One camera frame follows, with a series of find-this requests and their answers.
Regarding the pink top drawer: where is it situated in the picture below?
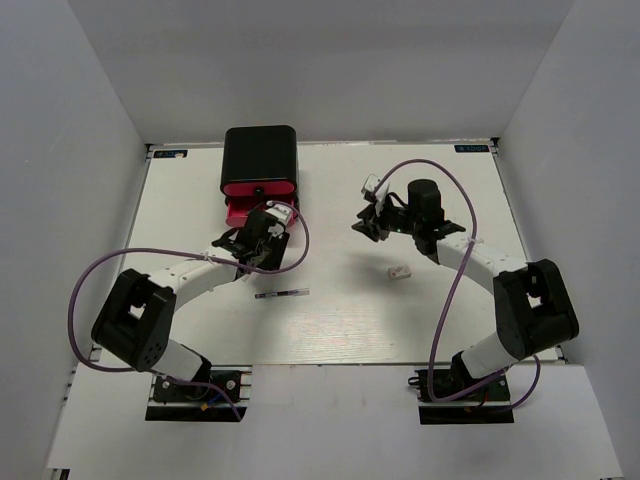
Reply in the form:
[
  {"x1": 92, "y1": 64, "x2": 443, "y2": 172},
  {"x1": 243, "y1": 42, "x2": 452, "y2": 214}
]
[{"x1": 221, "y1": 181, "x2": 296, "y2": 197}]

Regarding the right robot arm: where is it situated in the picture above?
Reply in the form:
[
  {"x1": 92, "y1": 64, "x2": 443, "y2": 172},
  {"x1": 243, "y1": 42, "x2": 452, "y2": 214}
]
[{"x1": 352, "y1": 175, "x2": 579, "y2": 399}]

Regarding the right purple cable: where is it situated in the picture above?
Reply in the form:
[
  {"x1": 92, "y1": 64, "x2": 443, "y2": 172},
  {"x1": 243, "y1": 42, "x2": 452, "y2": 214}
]
[{"x1": 374, "y1": 159, "x2": 544, "y2": 414}]

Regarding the purple cable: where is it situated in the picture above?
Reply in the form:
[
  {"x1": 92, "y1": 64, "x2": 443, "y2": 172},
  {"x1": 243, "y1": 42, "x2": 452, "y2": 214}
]
[
  {"x1": 374, "y1": 159, "x2": 544, "y2": 414},
  {"x1": 72, "y1": 202, "x2": 311, "y2": 420}
]

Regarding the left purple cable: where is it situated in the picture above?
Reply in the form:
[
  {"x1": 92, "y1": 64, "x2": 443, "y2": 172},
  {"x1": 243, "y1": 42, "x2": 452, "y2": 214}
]
[{"x1": 72, "y1": 202, "x2": 311, "y2": 420}]

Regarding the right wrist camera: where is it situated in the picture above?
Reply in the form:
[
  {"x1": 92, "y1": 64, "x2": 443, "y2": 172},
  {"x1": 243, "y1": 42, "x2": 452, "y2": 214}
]
[{"x1": 361, "y1": 174, "x2": 389, "y2": 216}]

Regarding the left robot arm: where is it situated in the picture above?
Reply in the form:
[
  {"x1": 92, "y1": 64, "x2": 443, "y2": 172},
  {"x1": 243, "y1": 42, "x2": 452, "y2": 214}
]
[{"x1": 91, "y1": 205, "x2": 293, "y2": 399}]

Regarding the purple pen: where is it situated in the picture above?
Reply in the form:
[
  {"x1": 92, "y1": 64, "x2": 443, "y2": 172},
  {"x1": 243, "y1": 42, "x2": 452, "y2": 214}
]
[{"x1": 254, "y1": 288, "x2": 310, "y2": 299}]

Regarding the left corner label sticker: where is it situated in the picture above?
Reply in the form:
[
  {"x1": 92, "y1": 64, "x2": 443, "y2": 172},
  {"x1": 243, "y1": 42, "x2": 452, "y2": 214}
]
[{"x1": 153, "y1": 149, "x2": 188, "y2": 159}]

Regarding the right corner label sticker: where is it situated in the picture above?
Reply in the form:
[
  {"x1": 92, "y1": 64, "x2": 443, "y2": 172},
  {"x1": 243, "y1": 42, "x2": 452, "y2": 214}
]
[{"x1": 454, "y1": 144, "x2": 490, "y2": 153}]

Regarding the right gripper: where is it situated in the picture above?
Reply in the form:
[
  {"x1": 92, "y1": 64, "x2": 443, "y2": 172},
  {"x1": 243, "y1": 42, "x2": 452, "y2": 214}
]
[{"x1": 353, "y1": 194, "x2": 422, "y2": 242}]

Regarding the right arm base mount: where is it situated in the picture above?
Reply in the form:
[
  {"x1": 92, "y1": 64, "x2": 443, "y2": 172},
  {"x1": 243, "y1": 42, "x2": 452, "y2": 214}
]
[{"x1": 407, "y1": 369, "x2": 514, "y2": 426}]

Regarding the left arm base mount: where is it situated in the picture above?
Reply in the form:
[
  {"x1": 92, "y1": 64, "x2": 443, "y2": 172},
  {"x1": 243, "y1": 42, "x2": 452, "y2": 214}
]
[{"x1": 145, "y1": 366, "x2": 252, "y2": 423}]

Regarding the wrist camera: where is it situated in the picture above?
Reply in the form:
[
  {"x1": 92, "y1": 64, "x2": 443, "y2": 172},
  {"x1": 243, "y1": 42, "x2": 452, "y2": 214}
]
[
  {"x1": 361, "y1": 174, "x2": 389, "y2": 216},
  {"x1": 266, "y1": 201, "x2": 295, "y2": 227}
]

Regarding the pink drawer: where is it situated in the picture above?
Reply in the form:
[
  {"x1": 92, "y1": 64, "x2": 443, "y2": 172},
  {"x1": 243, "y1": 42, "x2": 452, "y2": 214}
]
[
  {"x1": 221, "y1": 181, "x2": 296, "y2": 197},
  {"x1": 225, "y1": 195, "x2": 299, "y2": 228}
]

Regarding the black drawer cabinet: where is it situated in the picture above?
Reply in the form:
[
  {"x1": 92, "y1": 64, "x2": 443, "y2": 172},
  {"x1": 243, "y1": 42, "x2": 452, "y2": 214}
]
[{"x1": 220, "y1": 125, "x2": 299, "y2": 197}]

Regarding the white eraser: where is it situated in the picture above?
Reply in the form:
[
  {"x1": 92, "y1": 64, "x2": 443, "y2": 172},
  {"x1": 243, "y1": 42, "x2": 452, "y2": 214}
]
[{"x1": 387, "y1": 264, "x2": 412, "y2": 281}]

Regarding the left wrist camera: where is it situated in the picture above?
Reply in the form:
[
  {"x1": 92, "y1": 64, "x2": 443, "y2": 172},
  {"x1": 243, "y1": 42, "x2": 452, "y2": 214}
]
[{"x1": 266, "y1": 201, "x2": 295, "y2": 227}]

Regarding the corner label sticker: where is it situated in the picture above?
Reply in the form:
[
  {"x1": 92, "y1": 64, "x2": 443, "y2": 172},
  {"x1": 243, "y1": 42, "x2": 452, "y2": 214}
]
[
  {"x1": 454, "y1": 144, "x2": 490, "y2": 153},
  {"x1": 153, "y1": 149, "x2": 188, "y2": 159}
]

